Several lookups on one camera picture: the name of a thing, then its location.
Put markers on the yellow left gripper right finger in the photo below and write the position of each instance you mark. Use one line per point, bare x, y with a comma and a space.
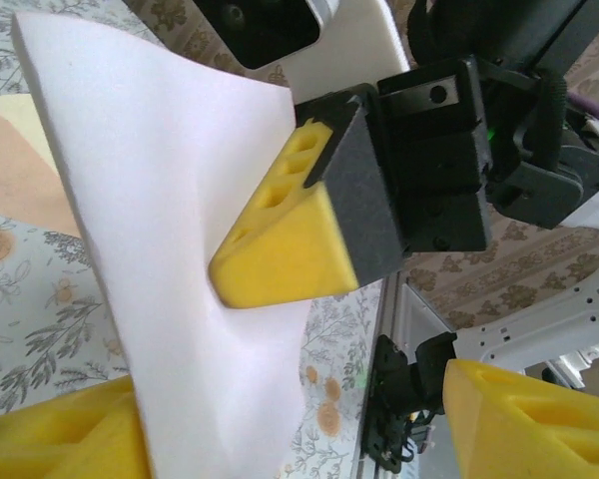
529, 439

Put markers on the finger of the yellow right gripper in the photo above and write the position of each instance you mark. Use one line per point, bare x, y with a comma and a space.
299, 249

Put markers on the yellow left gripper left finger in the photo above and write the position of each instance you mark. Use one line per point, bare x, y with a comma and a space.
55, 439

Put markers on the peach paper envelope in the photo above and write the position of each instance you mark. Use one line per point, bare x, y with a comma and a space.
20, 189

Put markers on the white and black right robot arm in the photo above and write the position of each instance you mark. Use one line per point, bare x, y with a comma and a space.
399, 379

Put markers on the aluminium frame rail with bases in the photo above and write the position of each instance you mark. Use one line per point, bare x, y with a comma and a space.
387, 309

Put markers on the white perforated metal frame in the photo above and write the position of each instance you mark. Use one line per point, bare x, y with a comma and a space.
504, 324

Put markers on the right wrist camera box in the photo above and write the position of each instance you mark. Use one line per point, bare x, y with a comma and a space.
259, 30

